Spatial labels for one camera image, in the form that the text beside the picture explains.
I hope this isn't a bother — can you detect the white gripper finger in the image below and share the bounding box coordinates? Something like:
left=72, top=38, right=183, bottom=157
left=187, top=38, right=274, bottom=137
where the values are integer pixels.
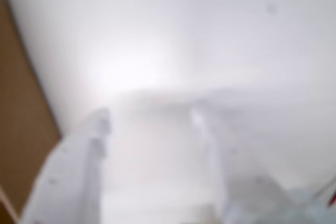
left=18, top=106, right=114, bottom=224
left=189, top=105, right=229, bottom=224

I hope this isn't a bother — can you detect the brown cardboard box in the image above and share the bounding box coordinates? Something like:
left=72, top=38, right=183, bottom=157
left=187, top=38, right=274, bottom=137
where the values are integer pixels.
left=0, top=0, right=63, bottom=223

